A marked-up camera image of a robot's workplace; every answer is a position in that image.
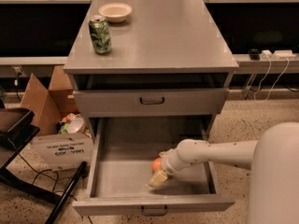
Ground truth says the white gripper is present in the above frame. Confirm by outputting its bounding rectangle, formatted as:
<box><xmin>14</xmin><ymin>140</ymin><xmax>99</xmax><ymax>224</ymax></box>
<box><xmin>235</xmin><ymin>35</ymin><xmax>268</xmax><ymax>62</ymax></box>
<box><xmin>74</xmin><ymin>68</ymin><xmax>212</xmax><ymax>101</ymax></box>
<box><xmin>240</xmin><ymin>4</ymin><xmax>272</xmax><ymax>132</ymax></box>
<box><xmin>149</xmin><ymin>149</ymin><xmax>184</xmax><ymax>187</ymax></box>

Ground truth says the orange fruit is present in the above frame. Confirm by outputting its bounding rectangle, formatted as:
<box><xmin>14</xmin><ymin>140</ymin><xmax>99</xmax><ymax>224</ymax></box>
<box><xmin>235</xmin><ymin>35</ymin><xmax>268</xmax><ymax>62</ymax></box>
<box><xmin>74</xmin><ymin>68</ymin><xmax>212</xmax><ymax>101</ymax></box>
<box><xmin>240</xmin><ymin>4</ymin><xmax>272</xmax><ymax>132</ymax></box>
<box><xmin>151</xmin><ymin>158</ymin><xmax>162</xmax><ymax>172</ymax></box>

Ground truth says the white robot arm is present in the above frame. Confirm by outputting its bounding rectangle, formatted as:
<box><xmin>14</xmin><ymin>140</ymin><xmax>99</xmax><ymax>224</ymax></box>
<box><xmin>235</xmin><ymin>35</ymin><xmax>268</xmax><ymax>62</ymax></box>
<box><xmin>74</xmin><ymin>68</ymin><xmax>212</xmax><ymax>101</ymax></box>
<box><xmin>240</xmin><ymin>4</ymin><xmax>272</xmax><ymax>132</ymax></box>
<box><xmin>149</xmin><ymin>122</ymin><xmax>299</xmax><ymax>224</ymax></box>

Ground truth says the open grey middle drawer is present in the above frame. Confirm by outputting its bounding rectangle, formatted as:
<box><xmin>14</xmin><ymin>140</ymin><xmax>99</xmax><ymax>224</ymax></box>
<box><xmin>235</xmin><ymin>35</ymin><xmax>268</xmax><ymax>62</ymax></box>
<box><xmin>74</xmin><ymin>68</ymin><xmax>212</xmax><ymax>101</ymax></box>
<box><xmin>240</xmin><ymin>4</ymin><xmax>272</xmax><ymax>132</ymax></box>
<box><xmin>73</xmin><ymin>117</ymin><xmax>235</xmax><ymax>217</ymax></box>

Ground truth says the closed grey top drawer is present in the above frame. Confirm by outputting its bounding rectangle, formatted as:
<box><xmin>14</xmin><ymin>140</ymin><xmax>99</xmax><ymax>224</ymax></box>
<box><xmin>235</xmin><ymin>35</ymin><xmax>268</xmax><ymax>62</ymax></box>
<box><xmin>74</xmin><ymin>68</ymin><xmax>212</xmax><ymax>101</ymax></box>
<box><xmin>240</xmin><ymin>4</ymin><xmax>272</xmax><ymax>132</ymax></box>
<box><xmin>73</xmin><ymin>89</ymin><xmax>228</xmax><ymax>118</ymax></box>

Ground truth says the white cup in box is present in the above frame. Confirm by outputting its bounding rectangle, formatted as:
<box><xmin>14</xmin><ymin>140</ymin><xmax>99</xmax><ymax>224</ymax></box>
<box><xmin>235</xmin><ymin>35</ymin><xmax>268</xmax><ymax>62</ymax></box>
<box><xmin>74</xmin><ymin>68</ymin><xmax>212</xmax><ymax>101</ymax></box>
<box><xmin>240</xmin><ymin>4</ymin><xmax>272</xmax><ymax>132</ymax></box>
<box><xmin>67</xmin><ymin>119</ymin><xmax>85</xmax><ymax>133</ymax></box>

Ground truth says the brown cardboard box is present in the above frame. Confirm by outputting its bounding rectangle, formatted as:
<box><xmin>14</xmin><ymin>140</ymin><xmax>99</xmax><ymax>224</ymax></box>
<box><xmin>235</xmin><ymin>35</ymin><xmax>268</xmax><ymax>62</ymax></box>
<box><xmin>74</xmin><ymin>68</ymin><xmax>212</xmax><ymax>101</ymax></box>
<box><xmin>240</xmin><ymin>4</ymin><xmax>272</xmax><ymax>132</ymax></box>
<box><xmin>21</xmin><ymin>65</ymin><xmax>93</xmax><ymax>171</ymax></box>

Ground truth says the grey metal cabinet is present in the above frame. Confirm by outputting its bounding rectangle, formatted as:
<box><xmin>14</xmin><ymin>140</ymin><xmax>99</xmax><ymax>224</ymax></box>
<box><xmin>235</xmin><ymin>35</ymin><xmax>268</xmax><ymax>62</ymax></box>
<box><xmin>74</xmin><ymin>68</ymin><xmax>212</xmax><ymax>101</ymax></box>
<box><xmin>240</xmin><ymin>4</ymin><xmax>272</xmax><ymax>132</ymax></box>
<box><xmin>64</xmin><ymin>0</ymin><xmax>238</xmax><ymax>138</ymax></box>

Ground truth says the black small device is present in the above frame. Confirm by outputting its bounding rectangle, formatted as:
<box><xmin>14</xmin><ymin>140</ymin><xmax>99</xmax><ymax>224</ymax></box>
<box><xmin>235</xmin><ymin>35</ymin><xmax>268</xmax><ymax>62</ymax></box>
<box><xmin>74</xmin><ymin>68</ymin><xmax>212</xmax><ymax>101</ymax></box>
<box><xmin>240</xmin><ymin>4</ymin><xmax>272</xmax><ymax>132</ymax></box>
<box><xmin>249</xmin><ymin>49</ymin><xmax>260</xmax><ymax>61</ymax></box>

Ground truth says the black stand left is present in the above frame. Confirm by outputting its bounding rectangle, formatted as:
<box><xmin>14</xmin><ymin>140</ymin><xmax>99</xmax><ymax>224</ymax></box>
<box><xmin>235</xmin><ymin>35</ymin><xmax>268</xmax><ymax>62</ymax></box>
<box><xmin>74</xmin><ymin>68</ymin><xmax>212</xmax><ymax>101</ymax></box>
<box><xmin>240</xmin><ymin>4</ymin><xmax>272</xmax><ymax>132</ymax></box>
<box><xmin>0</xmin><ymin>106</ymin><xmax>89</xmax><ymax>224</ymax></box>

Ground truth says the green soda can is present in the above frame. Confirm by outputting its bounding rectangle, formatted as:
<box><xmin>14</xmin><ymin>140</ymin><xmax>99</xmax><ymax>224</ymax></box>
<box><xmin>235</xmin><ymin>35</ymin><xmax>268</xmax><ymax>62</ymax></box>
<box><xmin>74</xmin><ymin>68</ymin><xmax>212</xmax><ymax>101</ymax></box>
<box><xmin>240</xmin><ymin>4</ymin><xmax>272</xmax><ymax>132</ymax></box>
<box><xmin>89</xmin><ymin>15</ymin><xmax>111</xmax><ymax>54</ymax></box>

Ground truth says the white paper bowl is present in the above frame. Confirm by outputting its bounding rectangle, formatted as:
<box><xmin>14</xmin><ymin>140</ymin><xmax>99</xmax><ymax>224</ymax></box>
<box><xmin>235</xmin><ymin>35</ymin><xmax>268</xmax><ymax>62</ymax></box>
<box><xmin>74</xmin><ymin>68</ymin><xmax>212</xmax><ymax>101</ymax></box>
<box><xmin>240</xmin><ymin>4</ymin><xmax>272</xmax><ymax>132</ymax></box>
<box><xmin>98</xmin><ymin>3</ymin><xmax>132</xmax><ymax>23</ymax></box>

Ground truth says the white power adapter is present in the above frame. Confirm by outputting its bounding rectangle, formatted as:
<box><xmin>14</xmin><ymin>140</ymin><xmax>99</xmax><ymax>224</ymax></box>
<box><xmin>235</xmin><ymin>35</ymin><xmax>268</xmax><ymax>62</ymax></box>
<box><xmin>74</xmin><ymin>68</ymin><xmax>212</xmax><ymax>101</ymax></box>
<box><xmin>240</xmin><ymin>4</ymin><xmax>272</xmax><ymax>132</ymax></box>
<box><xmin>262</xmin><ymin>50</ymin><xmax>296</xmax><ymax>60</ymax></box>

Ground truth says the black floor cable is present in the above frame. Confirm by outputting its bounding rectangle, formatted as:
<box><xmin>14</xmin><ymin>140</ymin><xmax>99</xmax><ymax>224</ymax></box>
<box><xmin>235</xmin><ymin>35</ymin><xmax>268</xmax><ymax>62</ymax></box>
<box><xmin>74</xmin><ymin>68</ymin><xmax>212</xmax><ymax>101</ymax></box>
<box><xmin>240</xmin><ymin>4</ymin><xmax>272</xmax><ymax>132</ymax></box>
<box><xmin>15</xmin><ymin>151</ymin><xmax>78</xmax><ymax>202</ymax></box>

